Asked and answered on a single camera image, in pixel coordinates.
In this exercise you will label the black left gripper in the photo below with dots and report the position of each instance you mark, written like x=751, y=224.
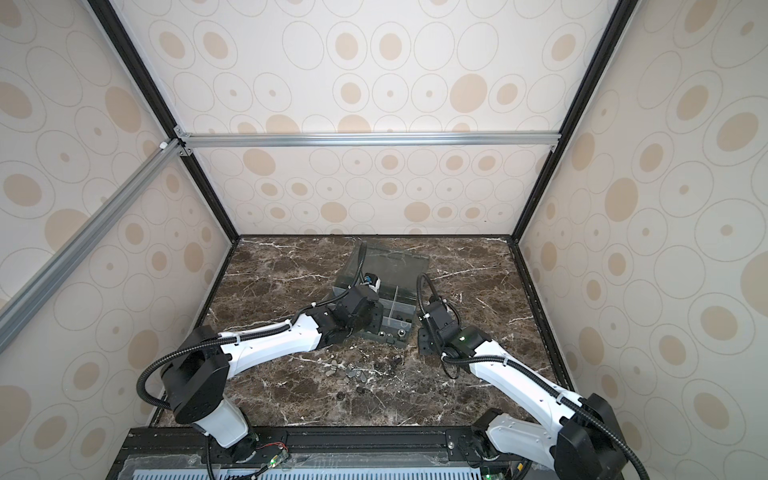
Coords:
x=377, y=324

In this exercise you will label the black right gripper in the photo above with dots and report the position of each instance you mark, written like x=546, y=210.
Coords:
x=422, y=342

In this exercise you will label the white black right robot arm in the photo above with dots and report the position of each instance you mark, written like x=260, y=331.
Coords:
x=577, y=437

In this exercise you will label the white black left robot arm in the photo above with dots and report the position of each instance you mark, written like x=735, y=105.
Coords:
x=196, y=378

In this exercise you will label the pile of screws and nuts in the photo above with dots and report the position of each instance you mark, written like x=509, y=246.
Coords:
x=377, y=376

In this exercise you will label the clear plastic organizer box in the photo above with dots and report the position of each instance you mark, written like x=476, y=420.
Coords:
x=397, y=270

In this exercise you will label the aluminium crossbar back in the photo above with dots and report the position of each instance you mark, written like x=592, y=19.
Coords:
x=387, y=139

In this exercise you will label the aluminium crossbar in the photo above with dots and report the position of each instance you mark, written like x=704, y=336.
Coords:
x=387, y=139
x=22, y=308

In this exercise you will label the aluminium crossbar left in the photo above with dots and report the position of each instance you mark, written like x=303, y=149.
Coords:
x=22, y=308

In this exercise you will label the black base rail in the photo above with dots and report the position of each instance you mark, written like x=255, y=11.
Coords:
x=432, y=452

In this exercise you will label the black corner frame post left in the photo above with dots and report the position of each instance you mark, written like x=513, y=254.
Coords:
x=107, y=17

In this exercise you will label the black corner frame post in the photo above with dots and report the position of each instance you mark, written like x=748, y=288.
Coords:
x=606, y=47
x=107, y=17

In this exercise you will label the black corner frame post right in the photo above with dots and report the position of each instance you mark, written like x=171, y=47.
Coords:
x=606, y=47

